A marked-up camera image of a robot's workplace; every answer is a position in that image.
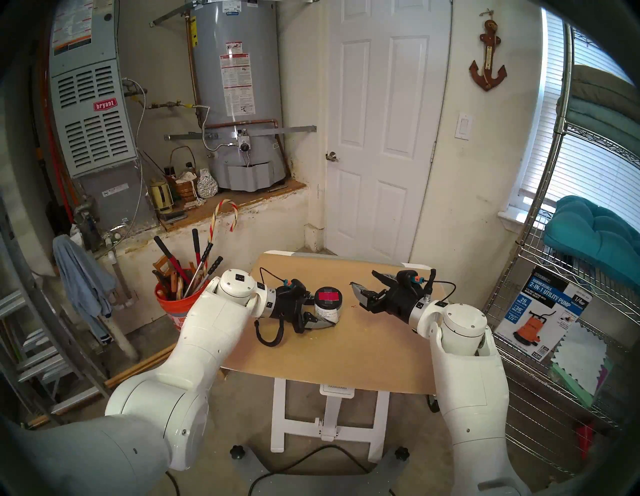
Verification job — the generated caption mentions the white zigzag edged paper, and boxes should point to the white zigzag edged paper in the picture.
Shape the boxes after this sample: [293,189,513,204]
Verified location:
[551,322,611,396]

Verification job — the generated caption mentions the black floor cable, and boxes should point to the black floor cable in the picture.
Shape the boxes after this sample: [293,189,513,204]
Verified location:
[247,444,371,496]

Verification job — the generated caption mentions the black lid with red tape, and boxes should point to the black lid with red tape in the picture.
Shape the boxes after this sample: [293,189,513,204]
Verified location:
[314,286,344,310]

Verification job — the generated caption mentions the black handled metal tool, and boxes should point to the black handled metal tool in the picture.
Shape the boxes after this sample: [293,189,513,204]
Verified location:
[192,242,214,288]
[185,256,224,298]

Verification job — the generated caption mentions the long wooden stick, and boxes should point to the long wooden stick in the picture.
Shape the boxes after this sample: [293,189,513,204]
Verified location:
[27,342,178,428]

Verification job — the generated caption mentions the olive flat cushion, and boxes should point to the olive flat cushion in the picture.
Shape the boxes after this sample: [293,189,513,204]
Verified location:
[570,64,640,108]

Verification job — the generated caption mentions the grey water heater tank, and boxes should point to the grey water heater tank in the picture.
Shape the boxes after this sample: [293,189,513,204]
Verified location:
[190,0,291,192]

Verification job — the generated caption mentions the yellow metal can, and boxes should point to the yellow metal can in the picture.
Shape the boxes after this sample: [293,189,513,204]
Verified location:
[150,180,175,215]

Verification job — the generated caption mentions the white folding table frame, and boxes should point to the white folding table frame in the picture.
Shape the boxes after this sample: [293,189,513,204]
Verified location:
[270,377,391,463]

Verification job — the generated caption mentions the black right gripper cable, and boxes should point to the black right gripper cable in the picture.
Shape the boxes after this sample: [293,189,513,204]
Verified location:
[422,268,457,303]

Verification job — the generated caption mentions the teal tufted cushion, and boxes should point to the teal tufted cushion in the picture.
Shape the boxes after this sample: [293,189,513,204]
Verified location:
[543,195,640,291]

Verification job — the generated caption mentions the orange plastic bucket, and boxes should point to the orange plastic bucket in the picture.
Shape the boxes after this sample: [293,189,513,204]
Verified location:
[155,282,211,331]

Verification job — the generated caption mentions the metal heater strap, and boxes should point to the metal heater strap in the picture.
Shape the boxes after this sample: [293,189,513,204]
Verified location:
[165,125,317,142]

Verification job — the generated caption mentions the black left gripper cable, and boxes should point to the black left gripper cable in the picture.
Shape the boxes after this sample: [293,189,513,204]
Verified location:
[254,317,285,347]

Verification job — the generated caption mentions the blue hanging cloth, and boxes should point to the blue hanging cloth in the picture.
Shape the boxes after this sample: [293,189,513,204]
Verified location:
[53,234,118,346]

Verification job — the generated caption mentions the chrome wire shelf rack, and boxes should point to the chrome wire shelf rack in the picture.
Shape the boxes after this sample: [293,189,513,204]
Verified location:
[470,22,640,476]

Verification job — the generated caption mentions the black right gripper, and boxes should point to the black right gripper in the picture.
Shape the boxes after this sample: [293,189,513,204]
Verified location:
[350,272,426,323]

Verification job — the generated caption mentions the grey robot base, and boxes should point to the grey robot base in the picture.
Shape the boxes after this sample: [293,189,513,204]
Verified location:
[230,445,411,496]

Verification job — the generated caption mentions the white panel door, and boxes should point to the white panel door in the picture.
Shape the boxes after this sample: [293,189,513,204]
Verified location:
[325,0,453,266]

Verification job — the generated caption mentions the white window blinds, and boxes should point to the white window blinds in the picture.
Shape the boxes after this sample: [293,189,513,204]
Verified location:
[520,7,640,221]

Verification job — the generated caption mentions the wicker basket with handle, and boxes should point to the wicker basket with handle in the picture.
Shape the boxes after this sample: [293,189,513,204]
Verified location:
[170,146,200,203]

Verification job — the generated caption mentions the crumpled foil lump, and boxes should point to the crumpled foil lump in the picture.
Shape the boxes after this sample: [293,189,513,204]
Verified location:
[197,168,219,199]

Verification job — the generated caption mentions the utility pump box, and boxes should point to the utility pump box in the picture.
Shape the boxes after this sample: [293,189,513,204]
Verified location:
[494,265,593,363]

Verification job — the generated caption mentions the small red item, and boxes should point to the small red item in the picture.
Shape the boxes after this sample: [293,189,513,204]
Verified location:
[575,422,597,461]

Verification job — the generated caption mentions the green foam sheet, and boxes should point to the green foam sheet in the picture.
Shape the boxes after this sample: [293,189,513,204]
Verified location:
[551,362,613,408]

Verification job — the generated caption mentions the copper water pipe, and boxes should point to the copper water pipe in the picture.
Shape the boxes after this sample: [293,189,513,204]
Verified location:
[205,118,280,132]

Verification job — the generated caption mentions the white platform with wooden top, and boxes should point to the white platform with wooden top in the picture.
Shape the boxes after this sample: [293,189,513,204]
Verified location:
[97,179,326,336]

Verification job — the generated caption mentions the white pvc pipe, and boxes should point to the white pvc pipe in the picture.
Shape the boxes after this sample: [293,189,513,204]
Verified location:
[102,247,141,363]

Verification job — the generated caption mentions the grey bryant furnace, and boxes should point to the grey bryant furnace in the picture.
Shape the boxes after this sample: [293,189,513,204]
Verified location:
[48,0,158,233]

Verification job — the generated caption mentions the wooden handled saw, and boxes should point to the wooden handled saw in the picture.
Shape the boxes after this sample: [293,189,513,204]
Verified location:
[152,255,177,298]

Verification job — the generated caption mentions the green flat cushion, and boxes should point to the green flat cushion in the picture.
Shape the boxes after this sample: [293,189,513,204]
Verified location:
[556,96,640,141]

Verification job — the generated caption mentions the aluminium step ladder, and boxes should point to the aluminium step ladder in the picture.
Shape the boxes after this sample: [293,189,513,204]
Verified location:
[0,200,126,436]

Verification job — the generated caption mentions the rusty anchor wall decoration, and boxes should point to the rusty anchor wall decoration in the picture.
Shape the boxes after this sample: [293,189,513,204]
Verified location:
[469,9,508,92]

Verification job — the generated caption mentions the striped candy cane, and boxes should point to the striped candy cane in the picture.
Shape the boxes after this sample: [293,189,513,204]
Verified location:
[205,199,240,271]

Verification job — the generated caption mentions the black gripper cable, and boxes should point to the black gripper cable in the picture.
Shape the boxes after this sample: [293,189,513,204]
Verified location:
[254,317,285,347]
[422,268,457,303]

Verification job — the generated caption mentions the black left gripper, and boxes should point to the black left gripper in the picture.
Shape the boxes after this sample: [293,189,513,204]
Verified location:
[274,291,337,333]

